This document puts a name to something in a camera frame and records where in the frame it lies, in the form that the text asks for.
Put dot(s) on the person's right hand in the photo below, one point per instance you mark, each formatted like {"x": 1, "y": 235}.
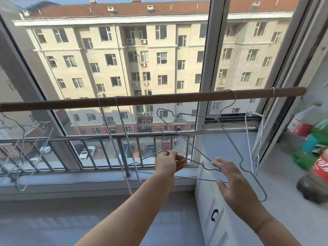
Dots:
{"x": 240, "y": 192}

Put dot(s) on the person's left hand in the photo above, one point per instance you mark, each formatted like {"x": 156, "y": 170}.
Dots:
{"x": 165, "y": 166}

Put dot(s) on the person's left fingers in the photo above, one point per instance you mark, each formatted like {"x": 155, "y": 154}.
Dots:
{"x": 179, "y": 162}

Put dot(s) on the person's right thumb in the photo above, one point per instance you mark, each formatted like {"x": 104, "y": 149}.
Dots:
{"x": 222, "y": 187}

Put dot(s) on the person's right forearm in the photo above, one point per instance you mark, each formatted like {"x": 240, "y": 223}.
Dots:
{"x": 287, "y": 233}

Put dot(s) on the person's left forearm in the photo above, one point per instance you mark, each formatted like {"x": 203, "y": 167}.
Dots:
{"x": 133, "y": 215}

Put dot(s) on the white cabinet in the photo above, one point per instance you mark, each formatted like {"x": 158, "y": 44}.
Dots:
{"x": 279, "y": 202}

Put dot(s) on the brown wooden clothes rod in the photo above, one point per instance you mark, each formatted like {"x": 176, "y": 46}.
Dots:
{"x": 153, "y": 99}

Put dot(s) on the metal balcony railing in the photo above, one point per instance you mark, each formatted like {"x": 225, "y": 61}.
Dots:
{"x": 102, "y": 137}

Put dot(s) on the dark cola bottle red label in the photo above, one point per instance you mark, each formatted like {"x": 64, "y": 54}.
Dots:
{"x": 317, "y": 176}

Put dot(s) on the clear bottle with red label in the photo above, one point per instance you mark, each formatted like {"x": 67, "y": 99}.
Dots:
{"x": 299, "y": 125}

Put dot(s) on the green plastic bottle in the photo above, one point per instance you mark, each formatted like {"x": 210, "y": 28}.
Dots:
{"x": 314, "y": 146}

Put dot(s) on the grey window sill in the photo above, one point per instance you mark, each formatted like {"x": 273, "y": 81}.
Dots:
{"x": 76, "y": 179}

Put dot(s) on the beige apartment building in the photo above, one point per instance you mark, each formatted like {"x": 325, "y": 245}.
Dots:
{"x": 115, "y": 48}

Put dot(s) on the open white window sash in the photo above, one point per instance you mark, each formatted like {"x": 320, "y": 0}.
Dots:
{"x": 289, "y": 74}

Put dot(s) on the small white parked car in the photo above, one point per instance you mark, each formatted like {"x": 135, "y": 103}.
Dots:
{"x": 45, "y": 149}

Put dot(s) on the white window frame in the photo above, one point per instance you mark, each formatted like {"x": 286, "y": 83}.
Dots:
{"x": 212, "y": 61}

